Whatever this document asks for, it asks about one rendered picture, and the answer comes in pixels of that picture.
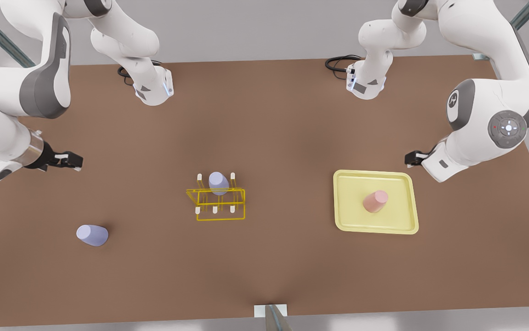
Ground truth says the pale yellow tray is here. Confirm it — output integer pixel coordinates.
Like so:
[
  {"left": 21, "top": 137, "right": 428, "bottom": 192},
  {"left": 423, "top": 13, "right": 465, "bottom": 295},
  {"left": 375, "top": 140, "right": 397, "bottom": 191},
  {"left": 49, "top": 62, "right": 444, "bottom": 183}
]
[{"left": 333, "top": 170, "right": 419, "bottom": 235}]

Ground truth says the lavender cup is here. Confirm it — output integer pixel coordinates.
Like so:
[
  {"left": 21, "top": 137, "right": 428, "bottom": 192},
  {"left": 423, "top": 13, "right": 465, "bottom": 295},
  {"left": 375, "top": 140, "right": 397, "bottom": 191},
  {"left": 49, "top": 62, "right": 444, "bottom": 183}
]
[
  {"left": 76, "top": 224, "right": 109, "bottom": 247},
  {"left": 208, "top": 171, "right": 230, "bottom": 196}
]

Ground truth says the yellow wire cup rack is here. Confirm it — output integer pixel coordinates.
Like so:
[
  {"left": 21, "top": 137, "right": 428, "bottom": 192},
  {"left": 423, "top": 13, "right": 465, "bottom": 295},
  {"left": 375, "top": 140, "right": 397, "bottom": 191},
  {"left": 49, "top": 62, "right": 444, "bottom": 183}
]
[{"left": 186, "top": 172, "right": 246, "bottom": 222}]

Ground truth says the pink cup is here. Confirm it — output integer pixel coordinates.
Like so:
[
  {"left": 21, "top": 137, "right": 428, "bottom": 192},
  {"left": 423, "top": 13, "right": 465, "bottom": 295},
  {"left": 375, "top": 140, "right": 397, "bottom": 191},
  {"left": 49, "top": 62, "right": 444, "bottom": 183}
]
[{"left": 363, "top": 190, "right": 389, "bottom": 214}]

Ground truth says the black cable loop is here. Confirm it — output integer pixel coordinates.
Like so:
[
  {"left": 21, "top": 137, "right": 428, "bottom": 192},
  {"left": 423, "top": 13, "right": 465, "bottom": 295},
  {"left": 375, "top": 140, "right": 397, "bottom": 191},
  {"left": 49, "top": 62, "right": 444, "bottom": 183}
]
[
  {"left": 325, "top": 55, "right": 363, "bottom": 79},
  {"left": 117, "top": 60, "right": 163, "bottom": 86}
]

